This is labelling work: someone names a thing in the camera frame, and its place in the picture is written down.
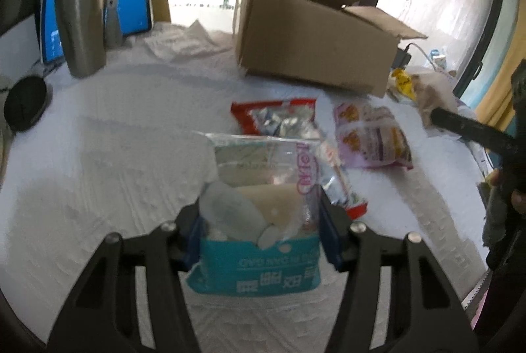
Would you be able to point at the red snack packet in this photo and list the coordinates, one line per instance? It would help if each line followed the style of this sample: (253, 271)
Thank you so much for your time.
(279, 119)

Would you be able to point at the black charger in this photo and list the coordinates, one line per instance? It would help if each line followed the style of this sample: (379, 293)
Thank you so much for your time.
(402, 56)

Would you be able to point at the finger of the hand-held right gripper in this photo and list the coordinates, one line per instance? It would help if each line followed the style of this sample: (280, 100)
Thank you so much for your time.
(468, 129)

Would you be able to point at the small white bottle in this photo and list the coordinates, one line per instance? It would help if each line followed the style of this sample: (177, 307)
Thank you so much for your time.
(439, 60)

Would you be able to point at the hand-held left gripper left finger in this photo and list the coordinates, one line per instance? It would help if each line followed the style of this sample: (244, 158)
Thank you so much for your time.
(193, 240)

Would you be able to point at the person's right hand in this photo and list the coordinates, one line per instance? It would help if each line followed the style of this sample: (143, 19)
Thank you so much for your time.
(520, 202)

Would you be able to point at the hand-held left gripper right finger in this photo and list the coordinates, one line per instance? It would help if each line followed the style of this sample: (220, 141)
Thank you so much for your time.
(331, 236)

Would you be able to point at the clear teal snack packet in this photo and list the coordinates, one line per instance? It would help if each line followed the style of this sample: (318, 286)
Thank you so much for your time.
(254, 213)

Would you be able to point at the steel tumbler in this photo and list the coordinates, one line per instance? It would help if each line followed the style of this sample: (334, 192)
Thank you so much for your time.
(82, 24)

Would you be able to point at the white crumpled paper sheet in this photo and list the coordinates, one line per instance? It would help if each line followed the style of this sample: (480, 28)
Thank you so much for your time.
(185, 40)

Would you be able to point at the beige cloth bag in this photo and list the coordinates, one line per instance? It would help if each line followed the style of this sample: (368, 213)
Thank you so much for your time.
(433, 96)

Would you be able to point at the yellow snack packet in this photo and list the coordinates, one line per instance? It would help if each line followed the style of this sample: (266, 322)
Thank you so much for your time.
(402, 84)

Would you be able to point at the purple snack packet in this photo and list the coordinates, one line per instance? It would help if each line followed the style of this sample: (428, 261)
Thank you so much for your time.
(370, 135)

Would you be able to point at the brown cardboard box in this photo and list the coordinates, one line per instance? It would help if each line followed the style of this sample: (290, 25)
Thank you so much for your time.
(312, 36)

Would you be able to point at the black round pad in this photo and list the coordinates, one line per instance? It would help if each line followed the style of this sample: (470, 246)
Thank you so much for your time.
(26, 102)

